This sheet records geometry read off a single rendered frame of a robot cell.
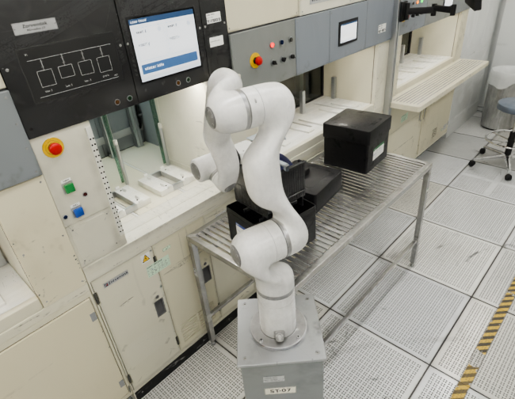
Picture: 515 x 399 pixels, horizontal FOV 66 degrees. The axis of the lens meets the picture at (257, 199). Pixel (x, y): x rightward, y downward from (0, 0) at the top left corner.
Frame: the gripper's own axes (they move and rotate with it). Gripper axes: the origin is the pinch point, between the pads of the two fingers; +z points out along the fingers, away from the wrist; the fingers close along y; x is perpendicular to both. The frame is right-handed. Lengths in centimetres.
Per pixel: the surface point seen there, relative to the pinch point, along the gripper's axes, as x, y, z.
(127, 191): -31, -65, -37
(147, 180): -31, -68, -25
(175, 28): 41, -33, -12
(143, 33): 42, -31, -26
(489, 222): -122, 22, 190
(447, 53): -29, -82, 294
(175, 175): -31, -62, -12
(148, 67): 30, -31, -27
